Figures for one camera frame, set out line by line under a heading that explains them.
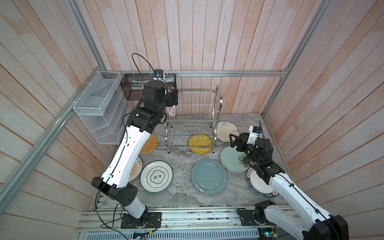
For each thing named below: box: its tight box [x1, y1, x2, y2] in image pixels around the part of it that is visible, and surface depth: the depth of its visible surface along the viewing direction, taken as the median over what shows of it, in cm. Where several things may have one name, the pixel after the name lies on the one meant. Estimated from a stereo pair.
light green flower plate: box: [220, 146, 251, 174], surface depth 93 cm
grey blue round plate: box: [190, 158, 228, 196], surface depth 90 cm
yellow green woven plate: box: [188, 132, 214, 155], surface depth 102 cm
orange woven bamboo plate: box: [139, 134, 158, 154], surface depth 103 cm
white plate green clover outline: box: [140, 160, 174, 193], surface depth 90 cm
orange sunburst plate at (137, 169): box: [128, 155, 144, 183], surface depth 92 cm
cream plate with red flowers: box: [216, 121, 240, 143], surface depth 114 cm
